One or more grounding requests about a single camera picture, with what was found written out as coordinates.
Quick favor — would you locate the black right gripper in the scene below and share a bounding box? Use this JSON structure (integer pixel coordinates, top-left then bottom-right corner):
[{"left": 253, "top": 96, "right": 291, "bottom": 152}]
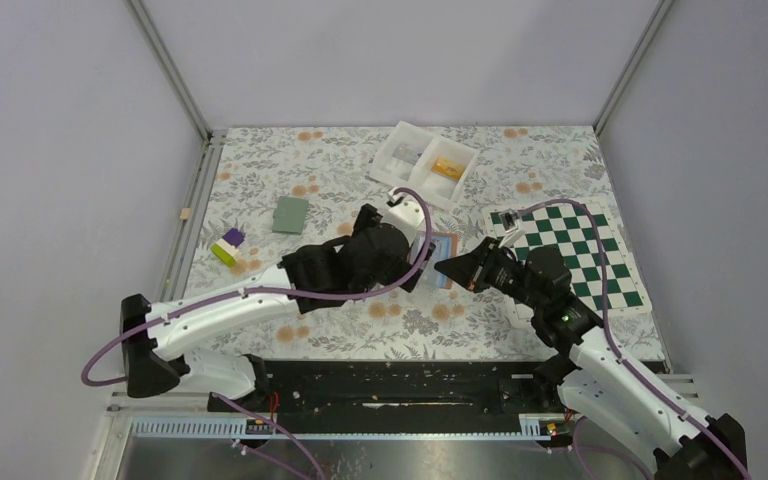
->
[{"left": 435, "top": 237, "right": 546, "bottom": 312}]

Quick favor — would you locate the silver credit card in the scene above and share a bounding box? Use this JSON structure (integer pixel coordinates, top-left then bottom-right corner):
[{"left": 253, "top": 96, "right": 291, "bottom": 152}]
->
[{"left": 392, "top": 144, "right": 424, "bottom": 165}]

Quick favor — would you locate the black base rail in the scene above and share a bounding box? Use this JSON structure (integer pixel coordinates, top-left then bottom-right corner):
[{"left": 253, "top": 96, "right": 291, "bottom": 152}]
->
[{"left": 207, "top": 360, "right": 576, "bottom": 438}]

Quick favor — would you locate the blue credit card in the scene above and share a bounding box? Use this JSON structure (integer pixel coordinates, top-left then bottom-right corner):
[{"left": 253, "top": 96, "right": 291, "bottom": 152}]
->
[{"left": 418, "top": 232, "right": 458, "bottom": 289}]

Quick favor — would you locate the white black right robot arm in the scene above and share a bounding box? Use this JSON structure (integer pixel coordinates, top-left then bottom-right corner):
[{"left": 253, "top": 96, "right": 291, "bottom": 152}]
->
[{"left": 435, "top": 237, "right": 750, "bottom": 479}]

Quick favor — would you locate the gold credit card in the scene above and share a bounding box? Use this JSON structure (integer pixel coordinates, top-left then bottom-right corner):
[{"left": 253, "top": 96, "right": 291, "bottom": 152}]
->
[{"left": 431, "top": 156, "right": 466, "bottom": 182}]

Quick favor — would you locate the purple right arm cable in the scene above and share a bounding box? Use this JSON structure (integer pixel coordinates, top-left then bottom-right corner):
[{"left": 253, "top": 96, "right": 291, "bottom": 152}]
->
[{"left": 519, "top": 198, "right": 756, "bottom": 480}]

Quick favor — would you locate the green white chessboard mat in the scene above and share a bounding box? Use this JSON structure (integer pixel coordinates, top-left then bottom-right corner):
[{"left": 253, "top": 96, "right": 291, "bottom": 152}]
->
[{"left": 508, "top": 195, "right": 653, "bottom": 330}]

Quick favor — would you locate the purple white green block stack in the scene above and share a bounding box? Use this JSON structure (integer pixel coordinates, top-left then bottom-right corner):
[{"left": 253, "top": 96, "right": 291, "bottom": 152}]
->
[{"left": 210, "top": 228, "right": 245, "bottom": 267}]

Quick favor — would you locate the white two-compartment plastic bin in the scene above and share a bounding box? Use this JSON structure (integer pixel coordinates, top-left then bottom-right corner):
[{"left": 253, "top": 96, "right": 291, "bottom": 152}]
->
[{"left": 369, "top": 121, "right": 478, "bottom": 211}]

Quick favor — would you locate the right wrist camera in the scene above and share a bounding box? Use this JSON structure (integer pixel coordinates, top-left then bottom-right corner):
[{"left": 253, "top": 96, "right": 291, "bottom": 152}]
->
[{"left": 499, "top": 209, "right": 525, "bottom": 248}]

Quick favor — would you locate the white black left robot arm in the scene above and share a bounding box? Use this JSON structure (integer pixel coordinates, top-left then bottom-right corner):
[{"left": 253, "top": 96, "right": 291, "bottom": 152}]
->
[{"left": 119, "top": 200, "right": 433, "bottom": 411}]

